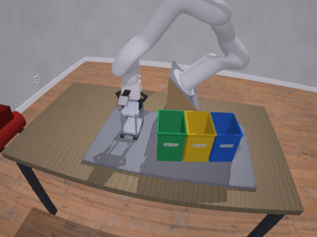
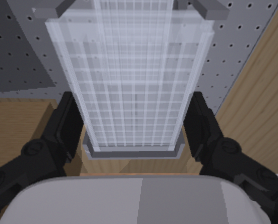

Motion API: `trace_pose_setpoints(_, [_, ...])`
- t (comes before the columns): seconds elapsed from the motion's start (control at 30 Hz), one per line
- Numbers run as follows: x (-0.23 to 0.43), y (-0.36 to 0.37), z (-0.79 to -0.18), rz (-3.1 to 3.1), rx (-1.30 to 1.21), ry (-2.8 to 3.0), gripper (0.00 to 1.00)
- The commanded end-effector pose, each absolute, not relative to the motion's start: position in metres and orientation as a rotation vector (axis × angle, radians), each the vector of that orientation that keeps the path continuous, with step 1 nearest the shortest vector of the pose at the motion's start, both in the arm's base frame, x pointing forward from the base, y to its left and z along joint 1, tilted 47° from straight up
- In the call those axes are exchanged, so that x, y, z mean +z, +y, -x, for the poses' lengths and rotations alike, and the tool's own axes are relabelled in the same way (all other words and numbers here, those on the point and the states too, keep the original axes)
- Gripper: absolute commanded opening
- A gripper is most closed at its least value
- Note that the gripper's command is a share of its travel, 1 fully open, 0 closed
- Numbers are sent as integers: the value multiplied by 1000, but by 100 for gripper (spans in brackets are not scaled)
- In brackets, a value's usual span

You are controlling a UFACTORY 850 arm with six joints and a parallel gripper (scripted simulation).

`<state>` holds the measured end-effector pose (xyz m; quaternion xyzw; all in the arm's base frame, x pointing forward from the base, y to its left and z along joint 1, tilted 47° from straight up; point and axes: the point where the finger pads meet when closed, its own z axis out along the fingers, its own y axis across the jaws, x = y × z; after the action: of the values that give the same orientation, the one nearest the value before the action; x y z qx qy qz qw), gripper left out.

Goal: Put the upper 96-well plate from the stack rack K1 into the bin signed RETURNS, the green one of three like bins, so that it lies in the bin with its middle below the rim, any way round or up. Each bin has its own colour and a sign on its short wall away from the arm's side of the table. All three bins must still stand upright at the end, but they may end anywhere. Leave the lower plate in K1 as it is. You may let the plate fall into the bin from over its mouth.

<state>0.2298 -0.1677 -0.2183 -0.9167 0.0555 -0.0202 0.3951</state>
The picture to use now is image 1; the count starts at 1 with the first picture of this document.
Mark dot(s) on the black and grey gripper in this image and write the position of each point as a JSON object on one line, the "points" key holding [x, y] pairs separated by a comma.
{"points": [[135, 93]]}

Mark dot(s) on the green open bin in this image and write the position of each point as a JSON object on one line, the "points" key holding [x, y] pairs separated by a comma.
{"points": [[171, 131]]}

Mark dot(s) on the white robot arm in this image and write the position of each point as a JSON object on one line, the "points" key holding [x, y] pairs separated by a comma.
{"points": [[216, 13]]}

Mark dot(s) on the yellow bin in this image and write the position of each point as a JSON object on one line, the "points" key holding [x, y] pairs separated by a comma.
{"points": [[198, 146]]}

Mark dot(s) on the blue open-top bin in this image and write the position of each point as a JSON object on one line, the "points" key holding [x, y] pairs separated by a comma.
{"points": [[228, 137]]}

